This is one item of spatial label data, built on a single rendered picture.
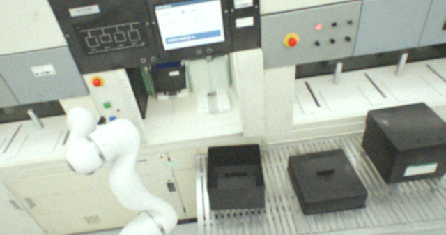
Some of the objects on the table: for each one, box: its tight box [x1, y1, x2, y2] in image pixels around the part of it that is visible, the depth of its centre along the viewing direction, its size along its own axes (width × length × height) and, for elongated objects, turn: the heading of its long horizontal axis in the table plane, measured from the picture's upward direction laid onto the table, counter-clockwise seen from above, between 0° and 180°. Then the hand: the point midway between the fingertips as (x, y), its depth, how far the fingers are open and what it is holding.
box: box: [361, 102, 446, 184], centre depth 160 cm, size 29×29×25 cm
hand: (102, 120), depth 158 cm, fingers closed
